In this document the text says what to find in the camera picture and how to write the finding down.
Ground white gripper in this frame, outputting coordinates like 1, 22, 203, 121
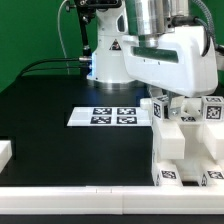
122, 26, 218, 118

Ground small white cube with hole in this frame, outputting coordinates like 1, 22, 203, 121
153, 95, 168, 120

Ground small white tagged cube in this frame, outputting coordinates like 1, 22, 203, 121
201, 96, 224, 121

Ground white chair seat block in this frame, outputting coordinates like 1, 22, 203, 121
151, 117, 224, 186

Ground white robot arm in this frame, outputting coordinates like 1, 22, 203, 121
87, 0, 218, 97

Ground white flat chair panel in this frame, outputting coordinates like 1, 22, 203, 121
67, 107, 151, 127

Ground white left border block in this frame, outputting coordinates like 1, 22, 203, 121
0, 140, 12, 173

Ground white front border rail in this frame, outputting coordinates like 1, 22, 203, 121
0, 186, 224, 215

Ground black camera stand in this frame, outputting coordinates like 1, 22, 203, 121
65, 0, 123, 76

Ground grey cable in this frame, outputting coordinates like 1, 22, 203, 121
56, 0, 72, 75

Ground black cables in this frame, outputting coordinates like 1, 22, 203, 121
14, 57, 93, 79

